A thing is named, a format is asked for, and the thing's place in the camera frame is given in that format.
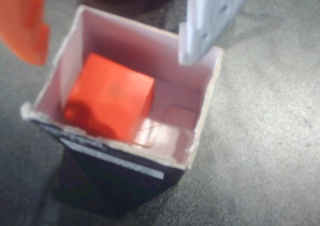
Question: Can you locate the red cube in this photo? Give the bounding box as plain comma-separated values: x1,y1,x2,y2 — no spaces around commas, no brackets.
62,52,156,144

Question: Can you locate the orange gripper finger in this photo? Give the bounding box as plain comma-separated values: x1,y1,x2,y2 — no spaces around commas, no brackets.
0,0,50,67

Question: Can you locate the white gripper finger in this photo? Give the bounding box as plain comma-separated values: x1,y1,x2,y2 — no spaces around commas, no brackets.
178,0,258,66

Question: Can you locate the white cardboard box black label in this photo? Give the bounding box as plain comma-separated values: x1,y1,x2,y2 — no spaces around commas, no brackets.
19,5,225,218

